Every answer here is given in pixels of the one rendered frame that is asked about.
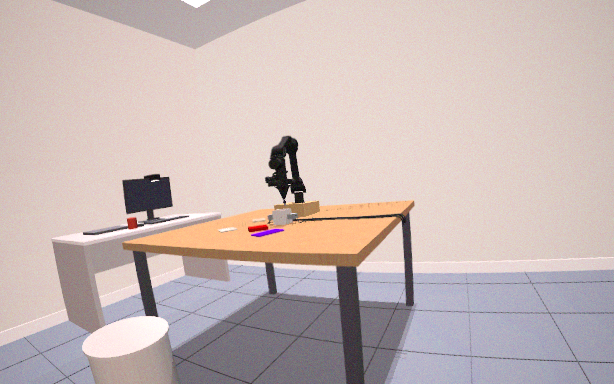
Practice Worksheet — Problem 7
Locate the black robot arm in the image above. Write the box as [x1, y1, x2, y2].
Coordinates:
[265, 136, 306, 203]

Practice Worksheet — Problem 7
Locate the red rectangular block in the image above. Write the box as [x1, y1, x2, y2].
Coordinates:
[248, 225, 268, 232]

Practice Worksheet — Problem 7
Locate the purple flat block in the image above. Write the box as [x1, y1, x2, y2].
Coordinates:
[251, 229, 284, 237]

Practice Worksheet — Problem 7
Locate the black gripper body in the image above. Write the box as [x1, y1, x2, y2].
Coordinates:
[268, 169, 296, 187]

